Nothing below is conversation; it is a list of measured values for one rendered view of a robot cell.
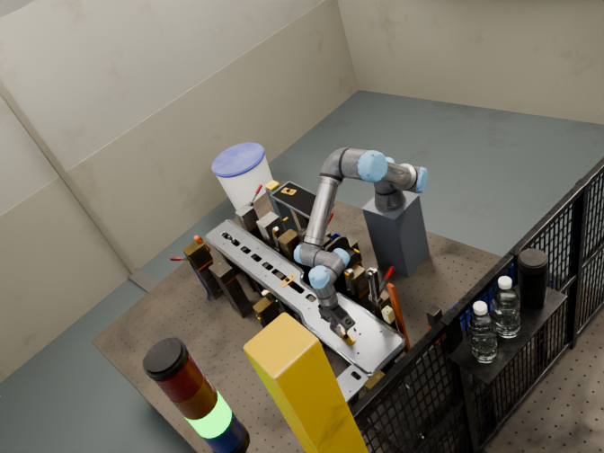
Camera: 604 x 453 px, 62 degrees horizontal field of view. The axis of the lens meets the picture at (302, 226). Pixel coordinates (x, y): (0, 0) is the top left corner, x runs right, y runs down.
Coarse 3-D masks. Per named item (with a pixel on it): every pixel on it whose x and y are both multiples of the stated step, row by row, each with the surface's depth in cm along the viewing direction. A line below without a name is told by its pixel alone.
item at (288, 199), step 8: (288, 184) 272; (280, 192) 268; (296, 192) 264; (304, 192) 262; (288, 200) 261; (296, 200) 259; (304, 200) 257; (312, 200) 255; (296, 208) 254; (304, 208) 252; (312, 208) 250
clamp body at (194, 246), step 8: (184, 248) 273; (192, 248) 271; (200, 248) 270; (192, 256) 269; (200, 256) 272; (208, 256) 275; (192, 264) 274; (200, 264) 274; (208, 264) 278; (200, 272) 277; (208, 272) 280; (200, 280) 285; (208, 280) 282; (216, 280) 285; (208, 288) 286; (216, 288) 287; (208, 296) 292; (216, 296) 289
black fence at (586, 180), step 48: (576, 192) 153; (528, 240) 144; (576, 240) 169; (480, 288) 137; (576, 288) 183; (432, 336) 130; (576, 336) 203; (384, 384) 124; (480, 384) 160; (528, 384) 194; (384, 432) 134; (432, 432) 151; (480, 432) 179
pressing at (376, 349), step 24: (216, 240) 280; (240, 240) 274; (240, 264) 259; (288, 264) 249; (288, 288) 237; (312, 288) 232; (312, 312) 221; (360, 312) 213; (336, 336) 208; (360, 336) 204; (384, 336) 201; (360, 360) 196; (384, 360) 193
